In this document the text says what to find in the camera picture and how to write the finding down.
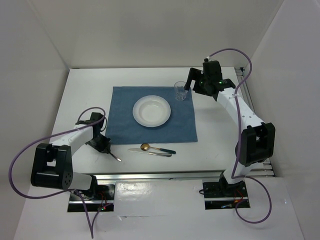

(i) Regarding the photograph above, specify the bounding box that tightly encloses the silver fork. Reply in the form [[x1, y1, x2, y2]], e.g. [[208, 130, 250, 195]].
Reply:
[[109, 152, 122, 162]]

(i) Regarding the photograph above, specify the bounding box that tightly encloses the clear plastic cup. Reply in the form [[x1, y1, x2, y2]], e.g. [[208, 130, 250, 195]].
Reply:
[[174, 81, 188, 101]]

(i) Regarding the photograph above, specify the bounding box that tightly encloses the silver table knife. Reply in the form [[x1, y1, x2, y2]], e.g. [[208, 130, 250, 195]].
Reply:
[[128, 148, 172, 157]]

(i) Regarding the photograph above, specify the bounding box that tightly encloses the gold spoon teal handle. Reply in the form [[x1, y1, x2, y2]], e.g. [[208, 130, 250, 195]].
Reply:
[[140, 143, 177, 154]]

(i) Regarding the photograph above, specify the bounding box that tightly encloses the blue cloth napkin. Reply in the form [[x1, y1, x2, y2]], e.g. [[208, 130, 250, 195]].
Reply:
[[105, 86, 198, 145]]

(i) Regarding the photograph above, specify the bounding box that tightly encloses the clear glass bowl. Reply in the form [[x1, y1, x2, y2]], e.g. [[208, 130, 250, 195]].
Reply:
[[132, 95, 171, 128]]

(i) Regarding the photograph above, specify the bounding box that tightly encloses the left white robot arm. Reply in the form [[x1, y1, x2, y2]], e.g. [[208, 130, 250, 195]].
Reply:
[[30, 112, 111, 200]]

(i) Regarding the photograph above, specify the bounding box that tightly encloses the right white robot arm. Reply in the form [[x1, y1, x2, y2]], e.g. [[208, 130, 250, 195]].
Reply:
[[184, 59, 276, 196]]

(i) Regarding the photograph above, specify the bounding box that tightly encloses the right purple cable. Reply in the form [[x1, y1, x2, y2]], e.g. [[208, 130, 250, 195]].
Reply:
[[206, 47, 273, 223]]

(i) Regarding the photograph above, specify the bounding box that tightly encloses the purple cable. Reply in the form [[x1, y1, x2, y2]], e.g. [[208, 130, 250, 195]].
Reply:
[[206, 47, 273, 223], [8, 107, 107, 239]]

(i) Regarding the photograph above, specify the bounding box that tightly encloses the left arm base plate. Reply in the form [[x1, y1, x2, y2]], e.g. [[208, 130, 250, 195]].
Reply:
[[67, 183, 116, 213]]

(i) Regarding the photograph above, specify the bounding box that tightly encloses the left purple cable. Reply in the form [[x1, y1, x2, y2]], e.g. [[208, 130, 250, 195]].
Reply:
[[8, 107, 107, 239]]

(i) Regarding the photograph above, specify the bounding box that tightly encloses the aluminium front rail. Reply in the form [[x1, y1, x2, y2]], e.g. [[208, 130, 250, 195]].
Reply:
[[39, 169, 223, 183]]

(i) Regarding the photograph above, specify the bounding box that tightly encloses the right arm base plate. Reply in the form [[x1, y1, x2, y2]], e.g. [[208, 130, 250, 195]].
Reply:
[[198, 181, 251, 210]]

